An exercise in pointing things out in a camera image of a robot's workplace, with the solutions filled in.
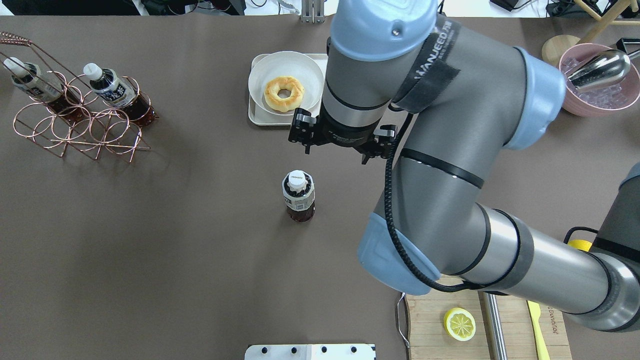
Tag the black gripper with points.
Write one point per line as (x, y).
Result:
(341, 136)

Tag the tea bottle white cap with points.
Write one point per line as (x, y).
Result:
(299, 195)

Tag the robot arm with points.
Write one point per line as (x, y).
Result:
(439, 101)

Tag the tea bottle in rack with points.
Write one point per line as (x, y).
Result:
(118, 93)
(46, 88)

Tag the white plate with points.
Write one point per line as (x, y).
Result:
(284, 81)

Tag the glazed donut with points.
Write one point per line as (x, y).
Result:
(284, 93)

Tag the half lemon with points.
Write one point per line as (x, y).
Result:
(460, 324)

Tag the round wooden stand base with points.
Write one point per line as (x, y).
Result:
(553, 49)

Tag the wooden cutting board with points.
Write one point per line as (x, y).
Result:
(429, 341)

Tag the metal muddler black tip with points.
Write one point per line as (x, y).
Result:
(495, 334)

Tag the whole yellow lemon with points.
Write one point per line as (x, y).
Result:
(581, 244)

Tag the metal ice scoop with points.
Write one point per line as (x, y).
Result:
(607, 68)

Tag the pink bowl with ice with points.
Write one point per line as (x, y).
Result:
(598, 102)

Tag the yellow plastic knife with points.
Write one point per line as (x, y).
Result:
(535, 312)

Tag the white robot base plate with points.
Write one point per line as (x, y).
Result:
(319, 351)

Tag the copper wire bottle rack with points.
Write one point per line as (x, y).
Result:
(105, 130)

